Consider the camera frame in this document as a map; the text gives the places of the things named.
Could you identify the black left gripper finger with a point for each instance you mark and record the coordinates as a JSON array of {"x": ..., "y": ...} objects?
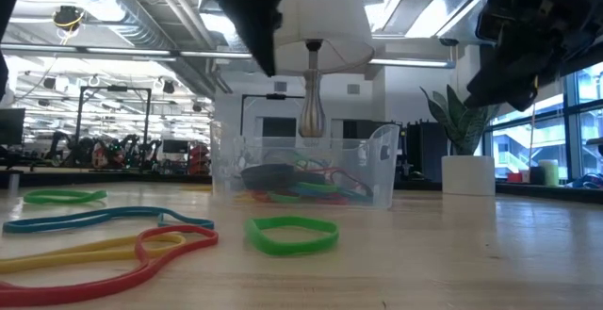
[{"x": 256, "y": 22}]

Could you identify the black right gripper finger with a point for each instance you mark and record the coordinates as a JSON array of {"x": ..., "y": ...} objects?
[{"x": 509, "y": 88}]

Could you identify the red rubber band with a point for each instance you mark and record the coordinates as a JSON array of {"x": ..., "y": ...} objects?
[
  {"x": 70, "y": 296},
  {"x": 351, "y": 177}
]

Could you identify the blue rubber band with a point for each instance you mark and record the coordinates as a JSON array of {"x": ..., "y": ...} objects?
[{"x": 353, "y": 196}]

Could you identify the teal rubber band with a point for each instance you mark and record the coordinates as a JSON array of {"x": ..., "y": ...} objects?
[{"x": 47, "y": 224}]

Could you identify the clear plastic bin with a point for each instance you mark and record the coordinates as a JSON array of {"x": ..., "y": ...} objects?
[{"x": 377, "y": 159}]

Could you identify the yellow rubber band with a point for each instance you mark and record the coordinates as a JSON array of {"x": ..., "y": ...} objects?
[{"x": 70, "y": 256}]

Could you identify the white shade table lamp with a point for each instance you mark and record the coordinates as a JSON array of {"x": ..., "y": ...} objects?
[{"x": 330, "y": 18}]

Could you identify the red box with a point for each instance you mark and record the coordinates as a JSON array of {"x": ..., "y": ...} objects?
[{"x": 514, "y": 178}]

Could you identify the black cup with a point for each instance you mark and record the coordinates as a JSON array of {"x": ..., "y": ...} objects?
[{"x": 536, "y": 176}]

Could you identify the pale green cylinder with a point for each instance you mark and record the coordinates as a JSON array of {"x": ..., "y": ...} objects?
[{"x": 549, "y": 173}]

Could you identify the snake plant in white pot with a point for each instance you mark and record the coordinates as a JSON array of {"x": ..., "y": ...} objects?
[{"x": 466, "y": 175}]

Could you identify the short ceiling light bar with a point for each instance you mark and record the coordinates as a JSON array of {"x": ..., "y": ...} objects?
[{"x": 410, "y": 63}]

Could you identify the black cabinet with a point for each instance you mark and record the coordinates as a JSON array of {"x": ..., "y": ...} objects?
[{"x": 426, "y": 150}]

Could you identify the blue cloth bundle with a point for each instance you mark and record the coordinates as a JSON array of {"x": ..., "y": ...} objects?
[{"x": 589, "y": 181}]

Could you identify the long ceiling light bar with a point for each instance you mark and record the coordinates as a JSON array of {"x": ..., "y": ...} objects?
[{"x": 118, "y": 52}]

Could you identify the small dark monitor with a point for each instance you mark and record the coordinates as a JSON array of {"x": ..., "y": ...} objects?
[{"x": 175, "y": 146}]

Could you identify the red equipment stack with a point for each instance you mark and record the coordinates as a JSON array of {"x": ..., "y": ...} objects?
[{"x": 199, "y": 159}]

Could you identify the background robot arms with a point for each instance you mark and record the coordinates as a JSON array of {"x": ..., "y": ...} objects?
[{"x": 94, "y": 152}]

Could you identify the black monitor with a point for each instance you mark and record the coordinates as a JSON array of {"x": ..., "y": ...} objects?
[{"x": 11, "y": 126}]

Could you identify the grey wall vent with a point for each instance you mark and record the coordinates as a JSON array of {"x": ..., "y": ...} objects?
[
  {"x": 280, "y": 86},
  {"x": 353, "y": 89}
]

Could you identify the black metal stand frame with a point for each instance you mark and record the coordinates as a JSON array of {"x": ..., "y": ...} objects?
[{"x": 113, "y": 88}]

